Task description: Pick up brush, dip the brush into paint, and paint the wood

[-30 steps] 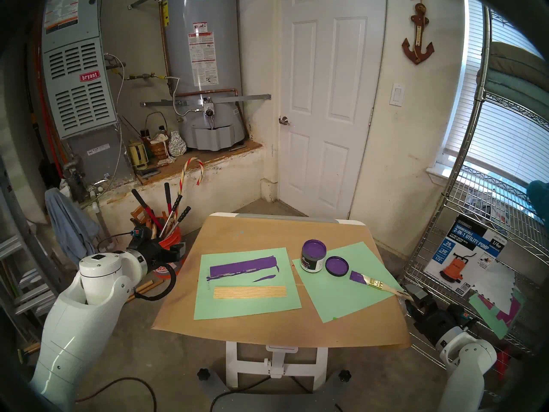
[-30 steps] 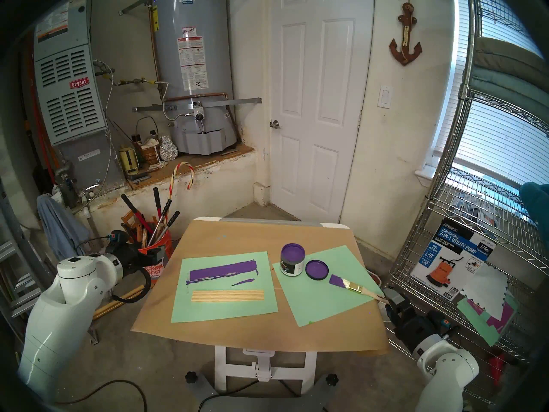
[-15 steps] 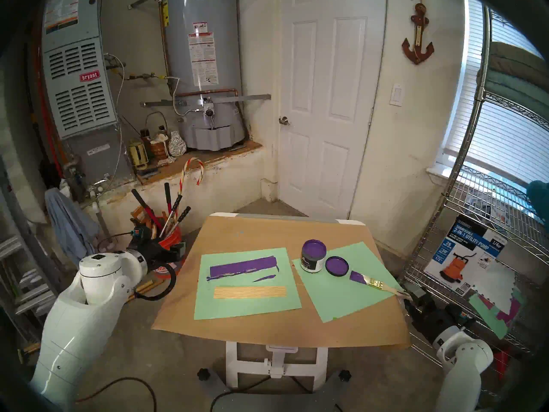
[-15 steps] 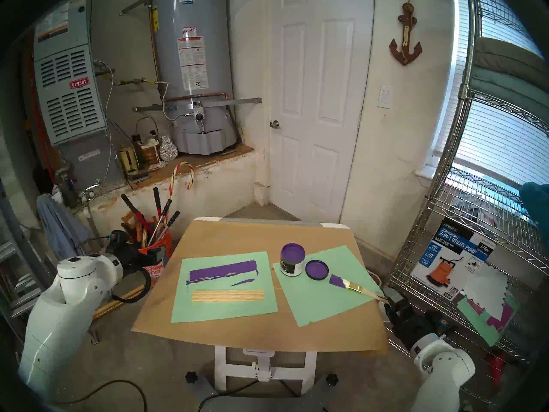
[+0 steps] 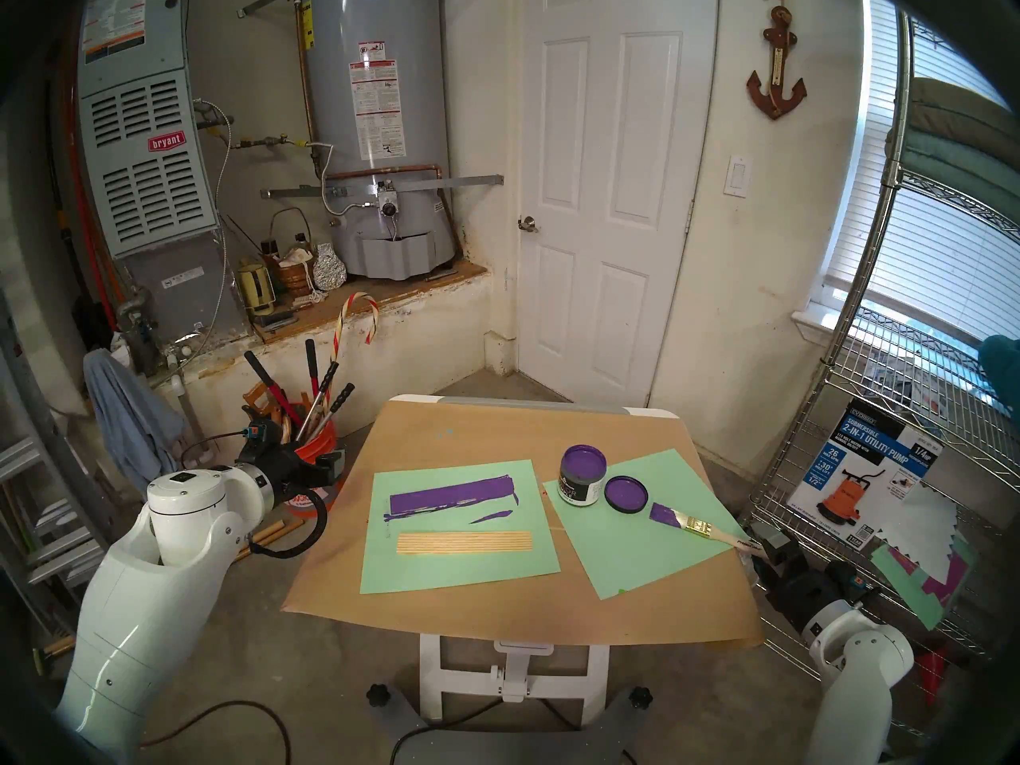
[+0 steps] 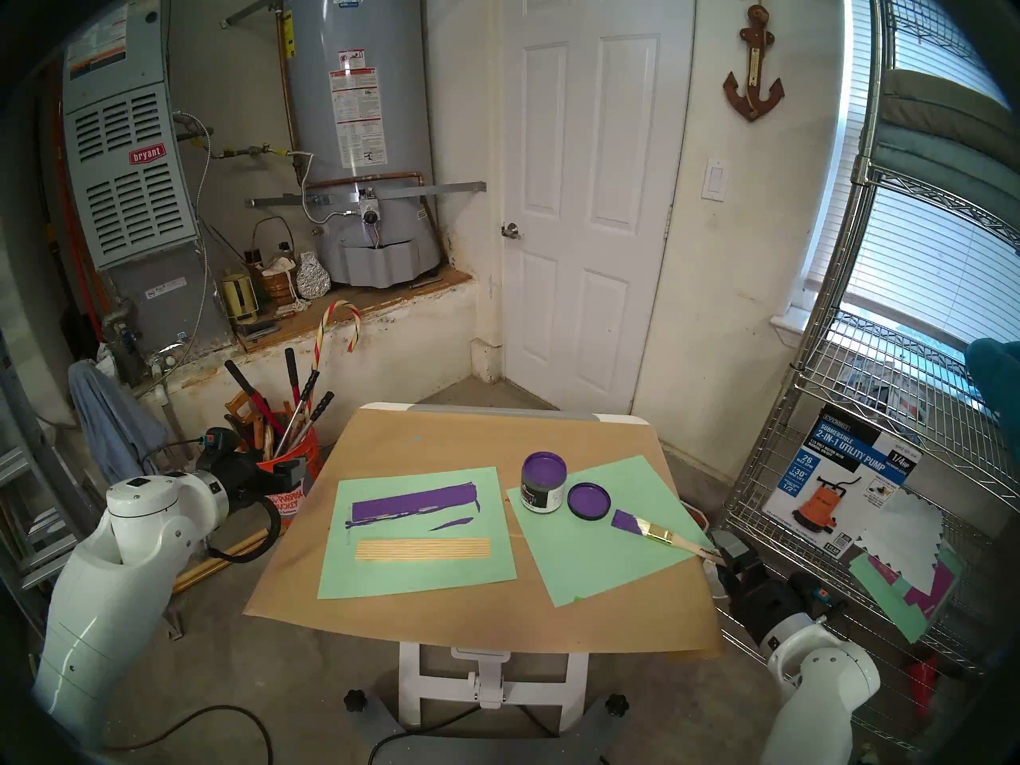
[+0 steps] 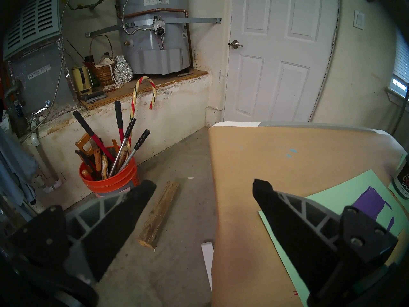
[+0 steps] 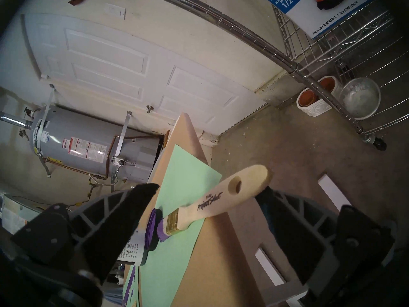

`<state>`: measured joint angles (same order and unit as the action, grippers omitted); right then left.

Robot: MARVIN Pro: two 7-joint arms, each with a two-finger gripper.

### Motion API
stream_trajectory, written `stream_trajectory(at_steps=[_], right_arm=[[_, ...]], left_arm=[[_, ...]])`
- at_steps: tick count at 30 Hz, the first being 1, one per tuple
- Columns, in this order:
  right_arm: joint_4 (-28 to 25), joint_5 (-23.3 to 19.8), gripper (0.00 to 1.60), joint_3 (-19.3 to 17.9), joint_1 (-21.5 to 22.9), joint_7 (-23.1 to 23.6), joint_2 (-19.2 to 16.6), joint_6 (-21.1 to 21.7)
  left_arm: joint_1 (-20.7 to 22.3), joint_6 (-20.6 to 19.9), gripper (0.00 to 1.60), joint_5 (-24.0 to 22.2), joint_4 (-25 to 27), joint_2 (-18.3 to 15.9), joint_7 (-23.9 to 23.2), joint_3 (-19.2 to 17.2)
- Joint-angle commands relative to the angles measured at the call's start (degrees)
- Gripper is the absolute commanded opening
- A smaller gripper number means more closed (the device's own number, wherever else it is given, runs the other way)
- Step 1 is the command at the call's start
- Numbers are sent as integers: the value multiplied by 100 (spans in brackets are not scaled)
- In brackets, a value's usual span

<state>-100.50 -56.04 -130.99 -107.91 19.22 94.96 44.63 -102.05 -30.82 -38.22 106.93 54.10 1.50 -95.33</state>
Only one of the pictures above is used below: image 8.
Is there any white ceramic planter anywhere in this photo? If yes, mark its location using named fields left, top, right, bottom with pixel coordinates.
left=296, top=75, right=343, bottom=117

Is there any white light switch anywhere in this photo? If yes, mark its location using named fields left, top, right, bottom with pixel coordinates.
left=105, top=3, right=127, bottom=20

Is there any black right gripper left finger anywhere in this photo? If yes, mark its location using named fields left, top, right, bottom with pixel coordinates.
left=11, top=183, right=160, bottom=283

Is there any purple black jar lid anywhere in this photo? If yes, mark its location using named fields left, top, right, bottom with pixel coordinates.
left=144, top=208, right=164, bottom=251

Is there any wooden paint brush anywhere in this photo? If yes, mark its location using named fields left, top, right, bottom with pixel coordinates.
left=158, top=164, right=273, bottom=243

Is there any grey water heater tank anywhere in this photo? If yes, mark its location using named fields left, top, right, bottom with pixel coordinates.
left=28, top=104, right=162, bottom=184

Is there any grey metal bowl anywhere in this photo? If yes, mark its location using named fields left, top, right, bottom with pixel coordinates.
left=338, top=77, right=382, bottom=121

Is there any terracotta flower pot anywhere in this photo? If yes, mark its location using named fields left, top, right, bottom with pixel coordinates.
left=299, top=88, right=320, bottom=107
left=320, top=77, right=336, bottom=93

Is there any metal water heater strap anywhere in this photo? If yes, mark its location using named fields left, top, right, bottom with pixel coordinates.
left=114, top=110, right=133, bottom=157

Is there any purple paint jar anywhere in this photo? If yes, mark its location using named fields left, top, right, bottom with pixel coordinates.
left=116, top=228, right=151, bottom=267

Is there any green paper sheet purple stripe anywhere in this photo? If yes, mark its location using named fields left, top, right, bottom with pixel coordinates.
left=121, top=264, right=142, bottom=307

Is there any utility pump cardboard box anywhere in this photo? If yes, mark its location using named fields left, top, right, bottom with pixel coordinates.
left=253, top=0, right=378, bottom=39

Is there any white panel door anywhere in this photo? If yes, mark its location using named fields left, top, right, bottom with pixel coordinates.
left=20, top=12, right=268, bottom=136

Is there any chrome wire shelf rack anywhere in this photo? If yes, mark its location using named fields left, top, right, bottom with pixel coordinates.
left=128, top=0, right=409, bottom=152

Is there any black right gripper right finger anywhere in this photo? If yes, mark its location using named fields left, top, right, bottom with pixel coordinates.
left=255, top=185, right=397, bottom=307

